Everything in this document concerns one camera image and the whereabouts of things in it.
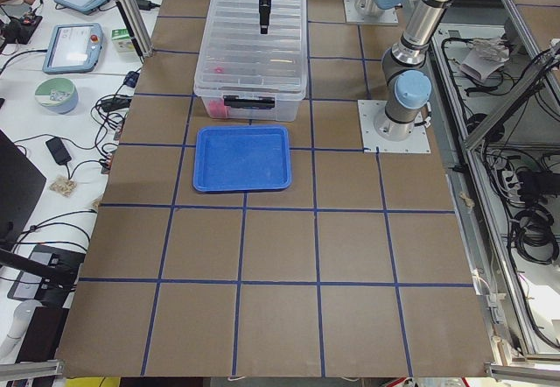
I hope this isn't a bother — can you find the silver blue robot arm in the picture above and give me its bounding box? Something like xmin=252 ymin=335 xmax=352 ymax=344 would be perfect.
xmin=374 ymin=0 xmax=452 ymax=142

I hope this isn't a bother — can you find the blue plastic tray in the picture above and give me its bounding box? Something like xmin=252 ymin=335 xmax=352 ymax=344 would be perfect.
xmin=192 ymin=125 xmax=292 ymax=193

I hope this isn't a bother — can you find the green white small carton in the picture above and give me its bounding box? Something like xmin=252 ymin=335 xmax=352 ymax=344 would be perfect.
xmin=110 ymin=28 xmax=136 ymax=53

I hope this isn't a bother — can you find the white power strip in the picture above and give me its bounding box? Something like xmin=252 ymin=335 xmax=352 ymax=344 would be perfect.
xmin=498 ymin=169 xmax=522 ymax=196

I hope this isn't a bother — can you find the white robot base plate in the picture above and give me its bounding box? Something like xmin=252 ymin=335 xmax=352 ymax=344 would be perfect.
xmin=358 ymin=100 xmax=431 ymax=154

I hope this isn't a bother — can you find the clear plastic box lid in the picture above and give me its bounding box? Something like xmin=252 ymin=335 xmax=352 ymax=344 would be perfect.
xmin=195 ymin=0 xmax=308 ymax=73

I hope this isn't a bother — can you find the small snack bag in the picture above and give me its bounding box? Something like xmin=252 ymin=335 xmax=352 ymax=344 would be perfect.
xmin=49 ymin=176 xmax=78 ymax=198

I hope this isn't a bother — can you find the round green white tin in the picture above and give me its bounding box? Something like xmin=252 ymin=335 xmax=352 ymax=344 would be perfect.
xmin=34 ymin=78 xmax=79 ymax=114

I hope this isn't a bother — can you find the aluminium frame post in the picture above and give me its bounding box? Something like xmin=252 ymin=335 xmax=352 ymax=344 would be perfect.
xmin=115 ymin=0 xmax=153 ymax=59

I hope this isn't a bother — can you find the black power adapter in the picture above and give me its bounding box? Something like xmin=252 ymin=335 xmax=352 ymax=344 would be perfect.
xmin=45 ymin=137 xmax=72 ymax=165

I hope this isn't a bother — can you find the near teach pendant tablet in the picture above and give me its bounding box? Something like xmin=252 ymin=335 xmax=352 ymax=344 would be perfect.
xmin=42 ymin=23 xmax=103 ymax=74

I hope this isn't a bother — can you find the white papers pile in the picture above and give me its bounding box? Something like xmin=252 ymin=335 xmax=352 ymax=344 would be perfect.
xmin=459 ymin=37 xmax=510 ymax=82

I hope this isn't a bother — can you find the clear plastic storage box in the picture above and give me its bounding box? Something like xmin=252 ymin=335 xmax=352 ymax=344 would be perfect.
xmin=193 ymin=66 xmax=308 ymax=122

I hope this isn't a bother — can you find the black monitor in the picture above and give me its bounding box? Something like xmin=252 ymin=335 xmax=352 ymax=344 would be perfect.
xmin=0 ymin=132 xmax=46 ymax=250

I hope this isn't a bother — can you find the white cylinder speaker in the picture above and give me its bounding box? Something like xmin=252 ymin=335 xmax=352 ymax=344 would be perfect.
xmin=1 ymin=299 xmax=44 ymax=363

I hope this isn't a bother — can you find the black cable bundle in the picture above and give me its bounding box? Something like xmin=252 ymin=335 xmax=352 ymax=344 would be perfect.
xmin=507 ymin=205 xmax=560 ymax=266

